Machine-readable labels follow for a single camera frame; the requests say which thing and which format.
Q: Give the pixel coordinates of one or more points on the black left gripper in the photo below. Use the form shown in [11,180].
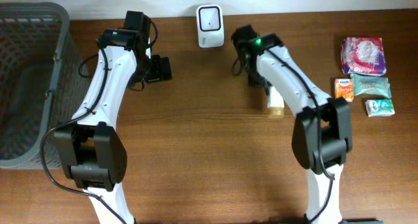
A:
[162,70]

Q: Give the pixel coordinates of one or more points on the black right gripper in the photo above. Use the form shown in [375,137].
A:
[258,79]

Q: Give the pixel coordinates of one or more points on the white cream tube gold cap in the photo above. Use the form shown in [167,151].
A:
[274,103]

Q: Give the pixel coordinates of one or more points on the small orange box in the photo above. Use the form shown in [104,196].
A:
[344,88]

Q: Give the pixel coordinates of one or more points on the red purple tissue pack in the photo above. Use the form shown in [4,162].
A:
[363,55]

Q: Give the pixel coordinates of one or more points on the green wet wipes pack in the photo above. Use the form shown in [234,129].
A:
[372,85]

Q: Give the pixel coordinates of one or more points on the small teal tissue pack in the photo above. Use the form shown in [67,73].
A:
[379,108]

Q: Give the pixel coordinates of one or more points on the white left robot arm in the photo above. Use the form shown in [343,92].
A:
[90,150]

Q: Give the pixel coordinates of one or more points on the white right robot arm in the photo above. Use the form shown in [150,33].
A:
[322,134]

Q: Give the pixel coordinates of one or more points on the white barcode scanner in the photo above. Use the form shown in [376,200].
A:
[210,26]

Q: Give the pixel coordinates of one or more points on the grey plastic basket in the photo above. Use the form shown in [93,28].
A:
[40,84]

